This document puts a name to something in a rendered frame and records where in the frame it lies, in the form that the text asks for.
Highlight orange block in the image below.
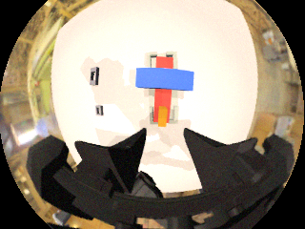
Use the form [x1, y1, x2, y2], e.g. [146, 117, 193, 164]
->
[157, 107, 168, 127]

